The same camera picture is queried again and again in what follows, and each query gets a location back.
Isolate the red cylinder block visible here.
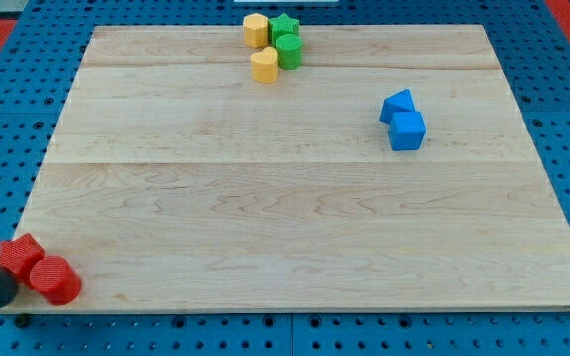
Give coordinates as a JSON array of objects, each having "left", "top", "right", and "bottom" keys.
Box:
[{"left": 29, "top": 256, "right": 82, "bottom": 306}]

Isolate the blue cube block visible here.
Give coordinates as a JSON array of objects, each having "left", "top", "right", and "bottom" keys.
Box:
[{"left": 388, "top": 111, "right": 426, "bottom": 151}]

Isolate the wooden board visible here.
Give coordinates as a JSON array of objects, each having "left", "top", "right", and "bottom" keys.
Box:
[{"left": 17, "top": 25, "right": 570, "bottom": 314}]

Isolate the yellow heart block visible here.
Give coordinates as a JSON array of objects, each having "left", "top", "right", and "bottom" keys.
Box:
[{"left": 250, "top": 47, "right": 279, "bottom": 84}]

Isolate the green cylinder block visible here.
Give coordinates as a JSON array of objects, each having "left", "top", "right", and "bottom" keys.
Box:
[{"left": 276, "top": 34, "right": 303, "bottom": 70}]

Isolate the green star block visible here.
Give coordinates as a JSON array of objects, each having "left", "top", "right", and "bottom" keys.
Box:
[{"left": 268, "top": 13, "right": 300, "bottom": 45}]

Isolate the yellow hexagon block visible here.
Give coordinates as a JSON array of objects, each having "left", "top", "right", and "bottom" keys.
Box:
[{"left": 243, "top": 13, "right": 269, "bottom": 48}]

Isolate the red star block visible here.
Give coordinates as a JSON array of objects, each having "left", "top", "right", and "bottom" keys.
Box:
[{"left": 0, "top": 233, "right": 45, "bottom": 285}]

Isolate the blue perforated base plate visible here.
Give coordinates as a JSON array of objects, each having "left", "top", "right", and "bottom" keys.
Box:
[{"left": 0, "top": 0, "right": 570, "bottom": 355}]

